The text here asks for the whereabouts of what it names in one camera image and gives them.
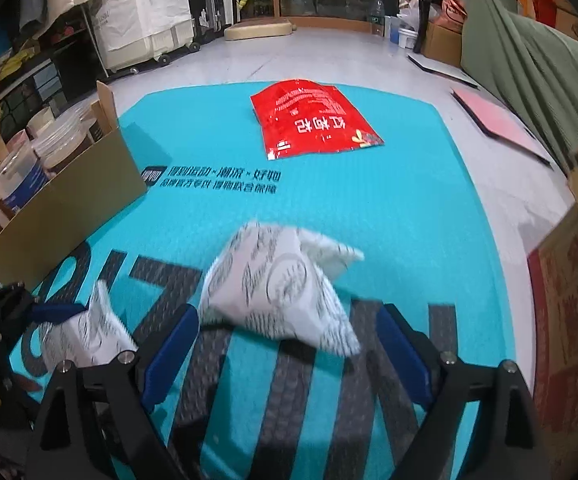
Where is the red foil packet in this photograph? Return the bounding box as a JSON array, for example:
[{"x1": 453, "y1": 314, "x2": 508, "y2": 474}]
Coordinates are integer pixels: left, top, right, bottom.
[{"x1": 249, "y1": 78, "x2": 386, "y2": 161}]

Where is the small brown cardboard box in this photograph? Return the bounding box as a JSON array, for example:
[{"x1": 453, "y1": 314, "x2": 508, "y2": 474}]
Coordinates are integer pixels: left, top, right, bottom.
[{"x1": 421, "y1": 20, "x2": 465, "y2": 67}]

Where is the beige plastic basin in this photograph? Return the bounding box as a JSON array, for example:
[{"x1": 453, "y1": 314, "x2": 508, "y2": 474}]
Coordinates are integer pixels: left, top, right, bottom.
[{"x1": 25, "y1": 106, "x2": 57, "y2": 138}]

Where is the stack of clear plastic bowls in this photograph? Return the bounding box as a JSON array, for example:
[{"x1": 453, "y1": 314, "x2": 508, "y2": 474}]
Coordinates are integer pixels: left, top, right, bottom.
[{"x1": 31, "y1": 100, "x2": 106, "y2": 162}]

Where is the pink flat board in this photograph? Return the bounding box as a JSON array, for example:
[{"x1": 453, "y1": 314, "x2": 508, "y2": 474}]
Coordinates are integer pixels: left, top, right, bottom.
[{"x1": 452, "y1": 87, "x2": 555, "y2": 166}]

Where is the white covered appliance on wheels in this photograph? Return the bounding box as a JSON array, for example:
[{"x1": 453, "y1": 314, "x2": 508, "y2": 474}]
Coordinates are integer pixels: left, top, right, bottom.
[{"x1": 91, "y1": 0, "x2": 192, "y2": 73}]

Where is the beige pet bed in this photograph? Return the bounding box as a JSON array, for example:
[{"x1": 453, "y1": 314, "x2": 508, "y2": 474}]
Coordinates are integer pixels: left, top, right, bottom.
[{"x1": 224, "y1": 17, "x2": 294, "y2": 42}]

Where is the white plastic bag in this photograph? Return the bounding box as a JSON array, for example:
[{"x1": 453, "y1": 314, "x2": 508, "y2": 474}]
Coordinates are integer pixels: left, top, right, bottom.
[{"x1": 398, "y1": 0, "x2": 420, "y2": 28}]

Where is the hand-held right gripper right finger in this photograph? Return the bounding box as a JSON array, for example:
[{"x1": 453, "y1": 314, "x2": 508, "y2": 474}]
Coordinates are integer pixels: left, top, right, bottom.
[{"x1": 375, "y1": 303, "x2": 552, "y2": 480}]

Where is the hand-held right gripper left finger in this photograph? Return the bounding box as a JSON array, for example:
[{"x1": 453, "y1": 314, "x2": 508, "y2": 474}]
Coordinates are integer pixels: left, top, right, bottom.
[{"x1": 26, "y1": 304, "x2": 201, "y2": 480}]

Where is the beige table with black legs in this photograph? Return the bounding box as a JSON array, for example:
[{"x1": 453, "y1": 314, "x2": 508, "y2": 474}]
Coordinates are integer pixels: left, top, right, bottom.
[{"x1": 400, "y1": 0, "x2": 467, "y2": 56}]

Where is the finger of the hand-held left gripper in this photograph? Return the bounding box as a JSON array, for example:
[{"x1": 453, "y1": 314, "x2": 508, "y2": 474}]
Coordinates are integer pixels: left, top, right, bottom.
[{"x1": 0, "y1": 282, "x2": 88, "y2": 332}]

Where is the green cloth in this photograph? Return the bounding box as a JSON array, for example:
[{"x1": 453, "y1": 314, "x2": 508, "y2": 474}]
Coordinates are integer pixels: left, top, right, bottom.
[{"x1": 462, "y1": 0, "x2": 578, "y2": 176}]

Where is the clear water bottle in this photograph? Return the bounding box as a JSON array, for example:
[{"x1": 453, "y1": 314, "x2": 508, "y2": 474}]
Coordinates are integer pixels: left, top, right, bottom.
[{"x1": 369, "y1": 0, "x2": 386, "y2": 37}]

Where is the teal floor mat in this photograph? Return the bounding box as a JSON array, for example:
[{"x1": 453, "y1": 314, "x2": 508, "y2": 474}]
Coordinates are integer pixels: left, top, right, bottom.
[{"x1": 9, "y1": 80, "x2": 515, "y2": 480}]

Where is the yellow cloth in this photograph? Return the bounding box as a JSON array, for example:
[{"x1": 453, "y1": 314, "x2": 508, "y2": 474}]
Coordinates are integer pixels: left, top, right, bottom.
[{"x1": 0, "y1": 47, "x2": 37, "y2": 81}]

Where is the blue plastic drawer unit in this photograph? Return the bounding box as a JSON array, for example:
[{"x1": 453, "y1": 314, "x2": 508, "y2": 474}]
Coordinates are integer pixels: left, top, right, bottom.
[{"x1": 0, "y1": 57, "x2": 64, "y2": 126}]

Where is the pink plastic basin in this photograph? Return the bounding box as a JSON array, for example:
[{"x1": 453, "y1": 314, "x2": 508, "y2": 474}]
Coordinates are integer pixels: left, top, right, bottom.
[{"x1": 6, "y1": 129, "x2": 32, "y2": 153}]

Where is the red paper bag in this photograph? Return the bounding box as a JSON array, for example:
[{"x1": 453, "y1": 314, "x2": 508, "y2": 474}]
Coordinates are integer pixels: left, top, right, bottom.
[{"x1": 439, "y1": 0, "x2": 467, "y2": 23}]

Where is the black metal shelf rack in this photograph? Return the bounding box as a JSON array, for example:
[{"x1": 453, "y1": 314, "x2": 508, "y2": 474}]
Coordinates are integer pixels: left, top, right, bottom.
[{"x1": 0, "y1": 0, "x2": 110, "y2": 126}]

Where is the black flat board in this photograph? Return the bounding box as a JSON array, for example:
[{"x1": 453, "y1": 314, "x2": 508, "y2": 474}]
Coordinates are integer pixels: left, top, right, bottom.
[{"x1": 408, "y1": 54, "x2": 480, "y2": 91}]

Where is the red printed cardboard box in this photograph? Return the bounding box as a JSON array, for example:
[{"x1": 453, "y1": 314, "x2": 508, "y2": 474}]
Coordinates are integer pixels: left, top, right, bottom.
[{"x1": 526, "y1": 130, "x2": 578, "y2": 466}]

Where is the black and silver suitcase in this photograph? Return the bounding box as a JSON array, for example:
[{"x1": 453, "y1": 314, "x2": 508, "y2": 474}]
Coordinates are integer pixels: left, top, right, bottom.
[{"x1": 184, "y1": 0, "x2": 235, "y2": 51}]

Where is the white printed packet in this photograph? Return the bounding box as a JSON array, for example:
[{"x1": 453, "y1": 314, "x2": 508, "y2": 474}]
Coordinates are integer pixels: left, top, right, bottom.
[
  {"x1": 198, "y1": 219, "x2": 365, "y2": 357},
  {"x1": 36, "y1": 280, "x2": 140, "y2": 376}
]

